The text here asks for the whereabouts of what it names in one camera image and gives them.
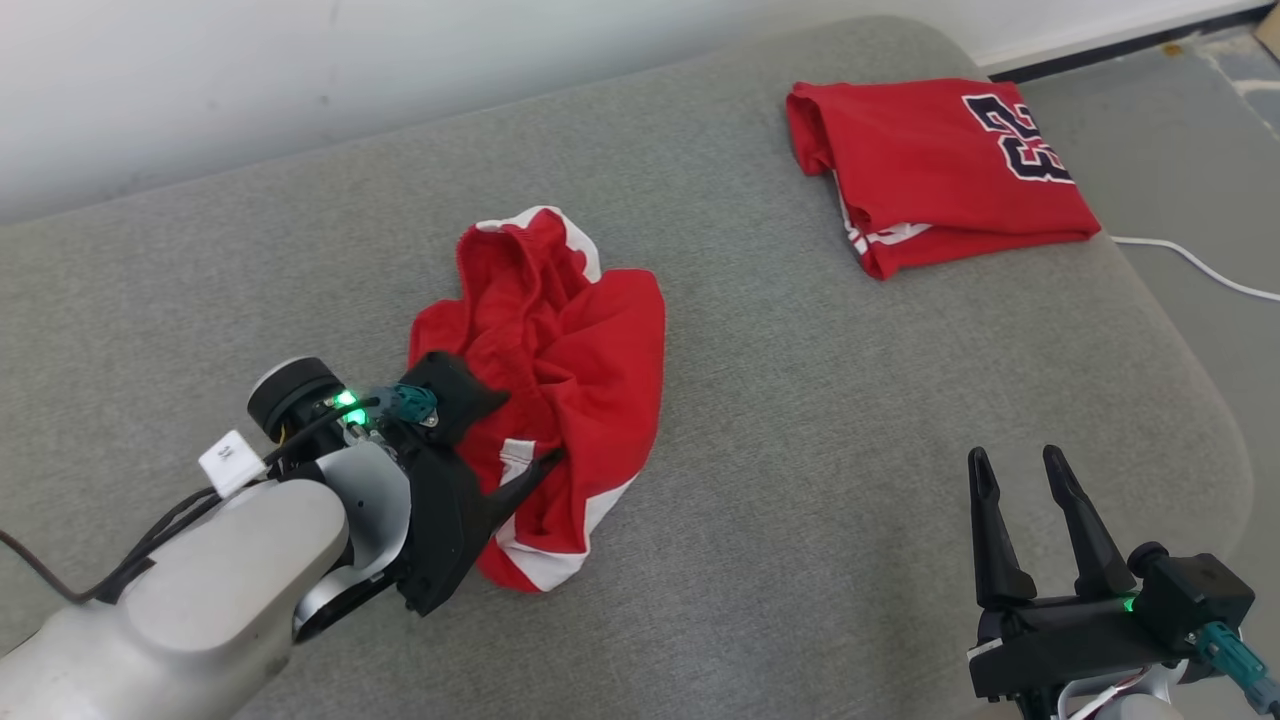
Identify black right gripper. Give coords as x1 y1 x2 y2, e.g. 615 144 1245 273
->
968 445 1191 699

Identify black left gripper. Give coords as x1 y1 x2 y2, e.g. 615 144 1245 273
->
403 443 566 617

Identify red white-trimmed shorts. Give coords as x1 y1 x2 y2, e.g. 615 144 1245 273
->
408 207 667 593

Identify red basketball jersey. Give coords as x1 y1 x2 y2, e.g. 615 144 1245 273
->
785 78 1103 281

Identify teal left camera connector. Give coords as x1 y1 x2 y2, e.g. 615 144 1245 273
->
385 385 439 426

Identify teal camera connector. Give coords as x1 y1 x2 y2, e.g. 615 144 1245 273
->
385 385 439 426
1195 620 1280 713

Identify teal right camera connector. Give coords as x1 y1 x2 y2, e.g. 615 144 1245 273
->
1195 620 1280 713

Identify white cable label tag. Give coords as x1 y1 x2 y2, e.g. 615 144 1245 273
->
198 430 267 499

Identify white floor cable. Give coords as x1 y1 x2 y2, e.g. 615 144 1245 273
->
1110 236 1280 303

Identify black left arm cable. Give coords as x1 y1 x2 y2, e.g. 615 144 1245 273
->
0 398 383 605

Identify white wall baseboard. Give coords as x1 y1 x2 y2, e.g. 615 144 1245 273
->
972 0 1280 83

